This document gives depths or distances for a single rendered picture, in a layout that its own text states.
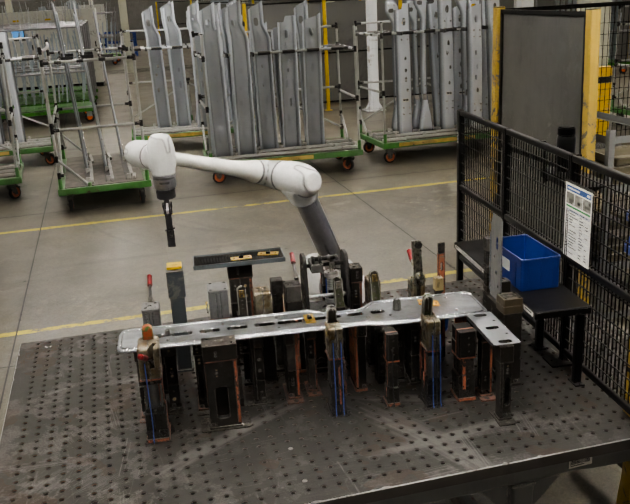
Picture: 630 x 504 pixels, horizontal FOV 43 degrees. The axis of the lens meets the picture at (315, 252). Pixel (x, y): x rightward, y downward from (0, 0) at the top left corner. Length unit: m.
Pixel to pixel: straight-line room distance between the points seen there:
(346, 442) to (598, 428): 0.87
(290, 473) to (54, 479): 0.78
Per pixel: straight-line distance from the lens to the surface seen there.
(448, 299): 3.20
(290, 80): 10.23
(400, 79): 10.77
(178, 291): 3.29
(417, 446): 2.81
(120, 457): 2.91
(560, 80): 5.22
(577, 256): 3.18
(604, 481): 4.01
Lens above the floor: 2.18
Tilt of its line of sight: 18 degrees down
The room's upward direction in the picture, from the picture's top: 3 degrees counter-clockwise
